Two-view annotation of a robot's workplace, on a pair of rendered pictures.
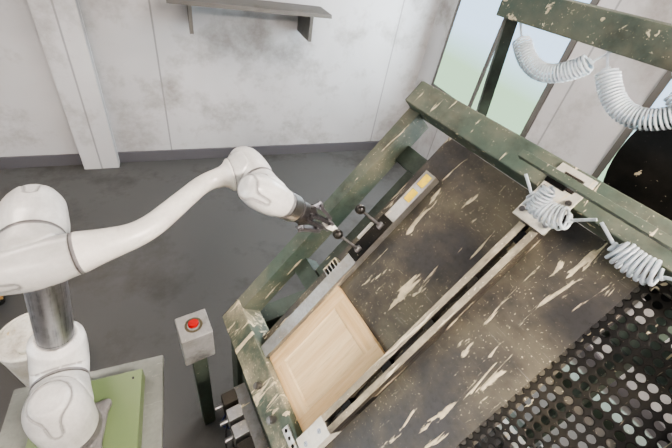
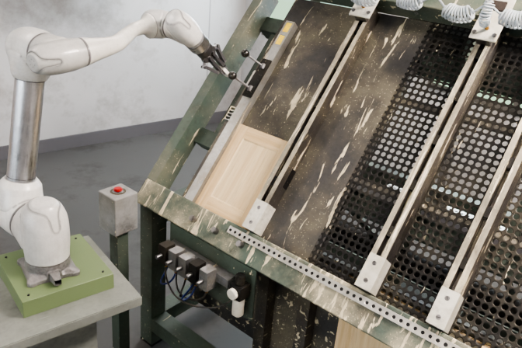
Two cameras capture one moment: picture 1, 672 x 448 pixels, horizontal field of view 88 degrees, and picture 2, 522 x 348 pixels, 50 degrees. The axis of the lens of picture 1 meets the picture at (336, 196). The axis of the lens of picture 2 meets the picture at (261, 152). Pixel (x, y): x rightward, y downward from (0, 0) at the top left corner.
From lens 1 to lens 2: 1.52 m
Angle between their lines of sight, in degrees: 19
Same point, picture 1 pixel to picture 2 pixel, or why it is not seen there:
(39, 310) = (27, 131)
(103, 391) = not seen: hidden behind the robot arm
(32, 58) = not seen: outside the picture
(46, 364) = (22, 194)
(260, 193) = (184, 18)
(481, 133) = not seen: outside the picture
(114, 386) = not seen: hidden behind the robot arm
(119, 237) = (106, 40)
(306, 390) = (237, 202)
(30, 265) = (67, 47)
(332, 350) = (250, 165)
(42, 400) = (40, 203)
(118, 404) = (74, 251)
